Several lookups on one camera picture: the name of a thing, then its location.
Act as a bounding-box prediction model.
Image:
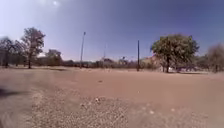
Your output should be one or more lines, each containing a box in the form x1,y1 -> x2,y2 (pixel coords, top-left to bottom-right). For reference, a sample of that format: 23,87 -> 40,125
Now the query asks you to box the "distant row of trees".
33,49 -> 164,70

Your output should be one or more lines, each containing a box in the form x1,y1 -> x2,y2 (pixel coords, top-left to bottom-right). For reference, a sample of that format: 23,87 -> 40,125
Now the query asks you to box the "dark wooden pole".
136,40 -> 141,72

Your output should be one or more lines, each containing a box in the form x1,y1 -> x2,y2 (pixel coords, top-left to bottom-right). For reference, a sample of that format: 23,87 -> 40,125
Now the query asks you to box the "tall pale light pole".
79,31 -> 87,69

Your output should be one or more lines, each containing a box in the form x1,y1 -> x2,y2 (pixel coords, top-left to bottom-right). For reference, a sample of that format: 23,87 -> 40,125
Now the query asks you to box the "large green leafy tree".
150,33 -> 200,74

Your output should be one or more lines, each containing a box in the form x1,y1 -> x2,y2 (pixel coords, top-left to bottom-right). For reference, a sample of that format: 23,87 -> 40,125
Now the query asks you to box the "tall sparse tree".
20,27 -> 46,70

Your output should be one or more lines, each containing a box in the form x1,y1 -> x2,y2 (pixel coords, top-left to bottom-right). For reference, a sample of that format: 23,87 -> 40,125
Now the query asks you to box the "brownish bushy tree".
205,43 -> 224,73

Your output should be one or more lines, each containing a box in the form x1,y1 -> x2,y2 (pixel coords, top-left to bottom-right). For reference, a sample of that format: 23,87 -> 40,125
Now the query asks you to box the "dark bare tree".
0,36 -> 24,69

